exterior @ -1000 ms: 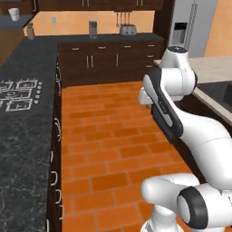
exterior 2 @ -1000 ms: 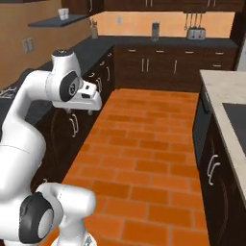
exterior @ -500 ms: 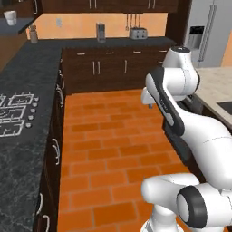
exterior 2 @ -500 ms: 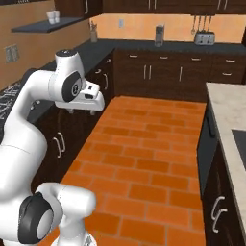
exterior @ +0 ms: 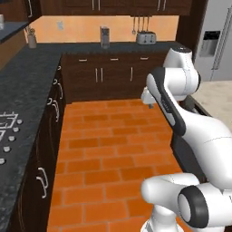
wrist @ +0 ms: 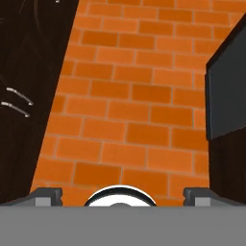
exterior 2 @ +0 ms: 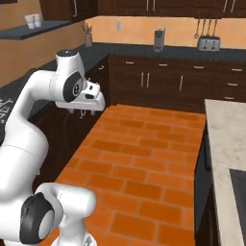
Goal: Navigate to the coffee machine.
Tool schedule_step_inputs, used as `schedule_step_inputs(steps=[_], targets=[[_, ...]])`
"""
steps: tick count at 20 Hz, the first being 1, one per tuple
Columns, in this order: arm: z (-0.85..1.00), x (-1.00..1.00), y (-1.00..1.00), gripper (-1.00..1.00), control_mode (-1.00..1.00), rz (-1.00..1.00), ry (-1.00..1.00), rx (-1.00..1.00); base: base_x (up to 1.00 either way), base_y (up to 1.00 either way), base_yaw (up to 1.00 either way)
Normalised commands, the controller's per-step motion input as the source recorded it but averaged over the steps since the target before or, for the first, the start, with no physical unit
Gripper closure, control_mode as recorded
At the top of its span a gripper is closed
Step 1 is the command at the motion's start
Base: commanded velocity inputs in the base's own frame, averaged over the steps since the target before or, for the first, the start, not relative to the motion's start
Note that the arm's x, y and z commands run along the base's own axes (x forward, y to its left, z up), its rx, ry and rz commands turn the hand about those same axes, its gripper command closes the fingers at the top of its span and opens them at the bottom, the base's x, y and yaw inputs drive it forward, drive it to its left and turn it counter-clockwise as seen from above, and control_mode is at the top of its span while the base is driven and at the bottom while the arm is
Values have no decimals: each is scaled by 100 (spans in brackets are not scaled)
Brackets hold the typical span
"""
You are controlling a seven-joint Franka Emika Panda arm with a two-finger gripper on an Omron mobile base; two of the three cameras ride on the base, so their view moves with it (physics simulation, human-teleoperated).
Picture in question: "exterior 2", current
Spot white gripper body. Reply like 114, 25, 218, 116
54, 90, 107, 112

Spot grey pot with utensils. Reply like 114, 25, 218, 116
82, 23, 94, 49

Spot long dark wood base cupboards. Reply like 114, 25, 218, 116
108, 53, 246, 113

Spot white cup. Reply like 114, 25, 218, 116
25, 14, 36, 30
33, 12, 43, 29

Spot hanging metal ladle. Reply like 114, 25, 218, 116
193, 17, 201, 40

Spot silver toaster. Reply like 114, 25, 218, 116
196, 35, 222, 53

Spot dark island cupboards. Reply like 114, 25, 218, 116
193, 126, 222, 246

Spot dark rectangular island inset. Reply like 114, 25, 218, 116
228, 168, 246, 246

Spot dark wall shelf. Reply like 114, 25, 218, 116
0, 20, 77, 41

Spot dark wood wall cupboards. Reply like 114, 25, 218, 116
38, 0, 246, 22

